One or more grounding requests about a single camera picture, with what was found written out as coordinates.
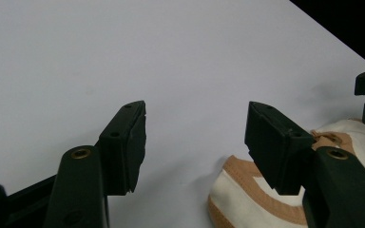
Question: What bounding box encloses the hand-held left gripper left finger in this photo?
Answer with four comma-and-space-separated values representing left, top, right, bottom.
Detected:
42, 100, 147, 228

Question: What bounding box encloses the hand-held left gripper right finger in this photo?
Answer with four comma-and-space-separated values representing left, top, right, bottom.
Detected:
243, 101, 365, 228

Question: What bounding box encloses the cream baby bodysuit brown trim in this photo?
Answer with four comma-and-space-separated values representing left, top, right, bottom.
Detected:
206, 118, 365, 228

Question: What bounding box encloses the white board sheet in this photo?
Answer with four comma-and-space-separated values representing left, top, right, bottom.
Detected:
0, 0, 365, 228

